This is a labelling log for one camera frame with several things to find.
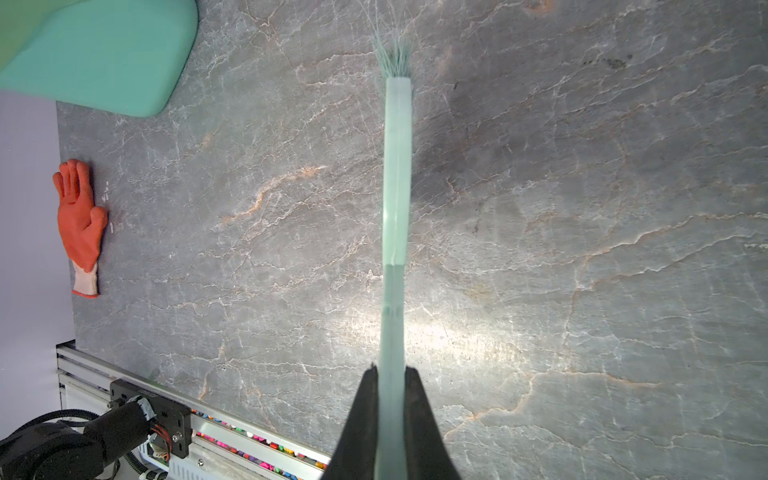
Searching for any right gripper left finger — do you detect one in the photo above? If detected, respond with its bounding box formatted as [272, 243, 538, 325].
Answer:
[322, 365, 379, 480]

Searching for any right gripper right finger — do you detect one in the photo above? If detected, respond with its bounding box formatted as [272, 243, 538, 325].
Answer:
[404, 367, 460, 480]

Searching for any green hand brush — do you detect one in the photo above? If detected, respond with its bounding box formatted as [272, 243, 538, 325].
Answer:
[373, 21, 413, 479]

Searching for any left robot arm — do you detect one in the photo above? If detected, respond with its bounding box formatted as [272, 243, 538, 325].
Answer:
[1, 399, 154, 479]

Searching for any red rubber glove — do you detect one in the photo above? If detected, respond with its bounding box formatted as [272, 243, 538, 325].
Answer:
[52, 159, 108, 299]

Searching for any green trash bin with bag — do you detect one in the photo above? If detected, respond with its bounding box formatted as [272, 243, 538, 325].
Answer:
[1, 1, 198, 117]

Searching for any aluminium front rail frame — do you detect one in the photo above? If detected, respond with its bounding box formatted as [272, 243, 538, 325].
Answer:
[56, 342, 330, 479]

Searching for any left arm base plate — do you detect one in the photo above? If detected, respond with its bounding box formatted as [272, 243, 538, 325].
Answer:
[110, 379, 192, 459]

